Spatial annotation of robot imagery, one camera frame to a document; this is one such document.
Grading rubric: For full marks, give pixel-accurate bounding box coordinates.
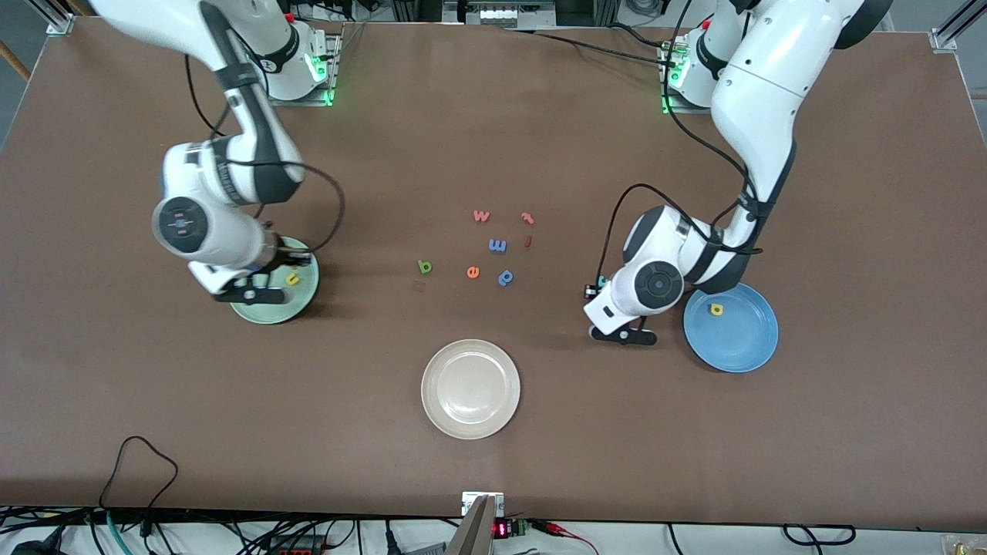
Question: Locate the aluminium frame post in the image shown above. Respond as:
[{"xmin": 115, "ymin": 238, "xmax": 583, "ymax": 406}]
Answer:
[
  {"xmin": 929, "ymin": 0, "xmax": 987, "ymax": 53},
  {"xmin": 31, "ymin": 0, "xmax": 76, "ymax": 37}
]

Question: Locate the blue plate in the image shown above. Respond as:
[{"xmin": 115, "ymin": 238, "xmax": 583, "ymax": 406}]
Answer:
[{"xmin": 682, "ymin": 280, "xmax": 780, "ymax": 374}]

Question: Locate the white electronics box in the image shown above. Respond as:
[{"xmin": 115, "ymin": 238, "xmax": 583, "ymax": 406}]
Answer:
[{"xmin": 443, "ymin": 0, "xmax": 556, "ymax": 30}]

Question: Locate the silver bracket plate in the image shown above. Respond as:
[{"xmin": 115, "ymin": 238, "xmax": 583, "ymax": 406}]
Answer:
[{"xmin": 461, "ymin": 491, "xmax": 505, "ymax": 517}]

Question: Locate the black coiled cable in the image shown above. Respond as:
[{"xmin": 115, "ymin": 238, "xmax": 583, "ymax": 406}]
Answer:
[{"xmin": 783, "ymin": 524, "xmax": 857, "ymax": 547}]

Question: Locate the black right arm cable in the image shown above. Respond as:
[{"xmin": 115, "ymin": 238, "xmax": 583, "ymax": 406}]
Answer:
[{"xmin": 184, "ymin": 54, "xmax": 346, "ymax": 255}]

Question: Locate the thin black cable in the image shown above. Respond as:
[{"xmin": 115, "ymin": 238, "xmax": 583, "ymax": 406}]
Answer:
[{"xmin": 501, "ymin": 23, "xmax": 672, "ymax": 66}]

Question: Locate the teal cable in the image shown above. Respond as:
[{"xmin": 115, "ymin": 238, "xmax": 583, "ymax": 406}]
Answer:
[{"xmin": 106, "ymin": 510, "xmax": 136, "ymax": 555}]

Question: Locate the beige plate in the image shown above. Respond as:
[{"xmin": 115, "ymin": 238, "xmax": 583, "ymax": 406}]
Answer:
[{"xmin": 420, "ymin": 338, "xmax": 522, "ymax": 441}]

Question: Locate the red wire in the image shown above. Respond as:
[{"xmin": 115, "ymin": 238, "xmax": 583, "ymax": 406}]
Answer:
[{"xmin": 532, "ymin": 520, "xmax": 598, "ymax": 555}]

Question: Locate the black looped cable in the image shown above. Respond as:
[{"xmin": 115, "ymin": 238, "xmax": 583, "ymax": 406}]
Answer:
[{"xmin": 99, "ymin": 436, "xmax": 180, "ymax": 511}]

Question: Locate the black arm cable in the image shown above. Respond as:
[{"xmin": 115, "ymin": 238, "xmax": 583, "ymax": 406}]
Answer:
[
  {"xmin": 584, "ymin": 0, "xmax": 764, "ymax": 300},
  {"xmin": 184, "ymin": 54, "xmax": 346, "ymax": 255}
]

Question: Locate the grey metal bar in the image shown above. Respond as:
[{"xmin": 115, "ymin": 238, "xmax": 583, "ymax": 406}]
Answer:
[{"xmin": 447, "ymin": 496, "xmax": 497, "ymax": 555}]

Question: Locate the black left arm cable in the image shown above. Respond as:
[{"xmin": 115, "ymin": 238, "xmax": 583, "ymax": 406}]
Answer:
[{"xmin": 584, "ymin": 0, "xmax": 764, "ymax": 300}]

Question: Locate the green plate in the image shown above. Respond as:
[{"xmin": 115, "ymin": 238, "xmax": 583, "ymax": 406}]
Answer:
[{"xmin": 228, "ymin": 236, "xmax": 320, "ymax": 325}]

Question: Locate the wooden stick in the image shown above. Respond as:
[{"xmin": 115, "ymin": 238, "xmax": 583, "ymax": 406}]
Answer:
[{"xmin": 0, "ymin": 39, "xmax": 32, "ymax": 84}]

